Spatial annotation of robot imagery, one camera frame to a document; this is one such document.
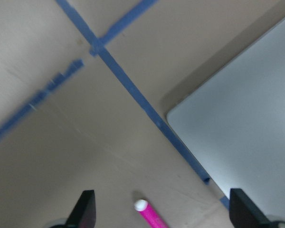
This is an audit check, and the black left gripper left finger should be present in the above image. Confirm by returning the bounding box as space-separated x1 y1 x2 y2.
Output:
64 190 96 228

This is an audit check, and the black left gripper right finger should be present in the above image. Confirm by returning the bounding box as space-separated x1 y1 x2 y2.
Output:
229 189 271 228

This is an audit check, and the silver grey notebook laptop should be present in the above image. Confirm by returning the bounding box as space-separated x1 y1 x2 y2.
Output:
167 18 285 219

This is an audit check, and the pink highlighter pen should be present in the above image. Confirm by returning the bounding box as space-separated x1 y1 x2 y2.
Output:
134 199 168 228

